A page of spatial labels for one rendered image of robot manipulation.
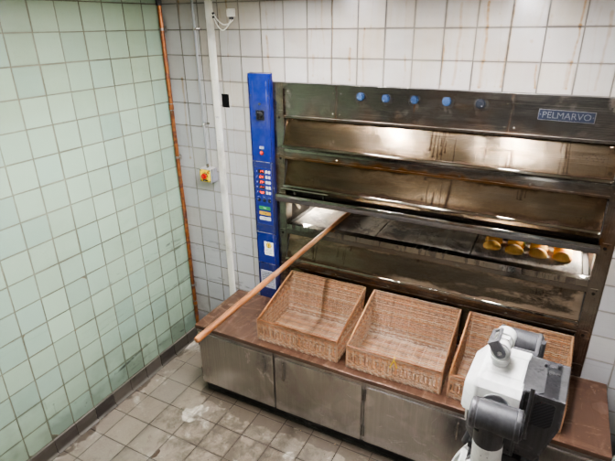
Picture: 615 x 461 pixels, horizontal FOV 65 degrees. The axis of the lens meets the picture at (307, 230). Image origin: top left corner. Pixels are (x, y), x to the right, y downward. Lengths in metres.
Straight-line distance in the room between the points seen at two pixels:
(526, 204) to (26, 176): 2.61
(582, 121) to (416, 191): 0.88
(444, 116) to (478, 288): 1.01
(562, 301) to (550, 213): 0.51
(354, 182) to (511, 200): 0.88
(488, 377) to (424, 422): 1.22
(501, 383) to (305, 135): 1.89
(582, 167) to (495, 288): 0.81
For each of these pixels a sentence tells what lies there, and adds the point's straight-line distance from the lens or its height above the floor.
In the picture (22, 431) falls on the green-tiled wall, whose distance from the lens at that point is 3.38.
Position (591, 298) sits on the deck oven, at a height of 1.08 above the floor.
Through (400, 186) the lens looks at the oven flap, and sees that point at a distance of 2.85.
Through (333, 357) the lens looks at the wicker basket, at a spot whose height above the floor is 0.62.
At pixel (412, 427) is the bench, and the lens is 2.96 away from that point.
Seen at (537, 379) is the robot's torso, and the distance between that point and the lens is 1.77.
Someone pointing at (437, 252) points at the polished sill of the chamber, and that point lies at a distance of 2.93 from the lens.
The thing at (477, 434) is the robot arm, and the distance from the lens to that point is 1.66.
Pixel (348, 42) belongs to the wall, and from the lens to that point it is 2.82.
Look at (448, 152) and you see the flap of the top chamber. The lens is 2.72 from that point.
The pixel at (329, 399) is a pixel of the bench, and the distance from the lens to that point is 3.08.
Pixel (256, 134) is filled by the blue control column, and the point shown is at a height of 1.77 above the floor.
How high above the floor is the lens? 2.42
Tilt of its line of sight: 23 degrees down
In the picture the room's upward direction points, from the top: 1 degrees counter-clockwise
